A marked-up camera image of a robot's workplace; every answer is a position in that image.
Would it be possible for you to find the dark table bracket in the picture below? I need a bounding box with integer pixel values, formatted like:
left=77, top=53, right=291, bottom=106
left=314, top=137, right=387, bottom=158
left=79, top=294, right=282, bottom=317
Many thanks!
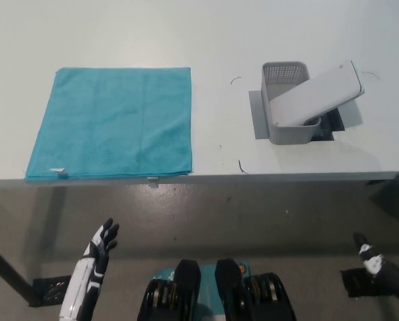
left=368, top=173, right=399, bottom=215

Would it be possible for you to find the black table leg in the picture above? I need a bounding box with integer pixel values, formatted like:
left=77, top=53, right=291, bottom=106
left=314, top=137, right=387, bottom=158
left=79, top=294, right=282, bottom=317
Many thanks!
left=0, top=237, right=42, bottom=308

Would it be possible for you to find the white and black left hand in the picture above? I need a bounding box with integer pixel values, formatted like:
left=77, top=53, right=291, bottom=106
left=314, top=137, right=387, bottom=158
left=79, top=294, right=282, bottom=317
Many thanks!
left=58, top=218, right=121, bottom=321

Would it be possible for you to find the white rectangular case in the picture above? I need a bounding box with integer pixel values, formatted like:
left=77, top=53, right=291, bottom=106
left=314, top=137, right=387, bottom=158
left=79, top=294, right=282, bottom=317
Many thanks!
left=268, top=60, right=366, bottom=127

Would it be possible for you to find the white and black right hand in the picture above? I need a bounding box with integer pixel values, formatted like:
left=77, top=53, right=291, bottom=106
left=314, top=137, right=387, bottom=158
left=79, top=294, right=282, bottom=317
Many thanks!
left=353, top=232, right=386, bottom=276

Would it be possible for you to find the black floor mounting plate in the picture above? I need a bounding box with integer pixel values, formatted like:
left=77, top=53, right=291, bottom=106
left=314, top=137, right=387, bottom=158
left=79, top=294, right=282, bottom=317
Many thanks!
left=340, top=267, right=388, bottom=299
left=31, top=275, right=72, bottom=307

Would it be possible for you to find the grey and black base plate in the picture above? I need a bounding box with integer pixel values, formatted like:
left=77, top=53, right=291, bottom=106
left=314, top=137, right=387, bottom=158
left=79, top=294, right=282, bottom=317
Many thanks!
left=311, top=106, right=347, bottom=141

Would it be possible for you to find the grey perforated plastic basket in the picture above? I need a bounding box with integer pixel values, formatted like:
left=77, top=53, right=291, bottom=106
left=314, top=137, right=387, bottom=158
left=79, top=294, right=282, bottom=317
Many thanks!
left=261, top=61, right=323, bottom=146

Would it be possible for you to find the teal microfibre cloth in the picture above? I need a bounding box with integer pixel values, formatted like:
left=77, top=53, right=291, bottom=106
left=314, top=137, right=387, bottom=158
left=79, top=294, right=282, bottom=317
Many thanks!
left=24, top=66, right=194, bottom=183

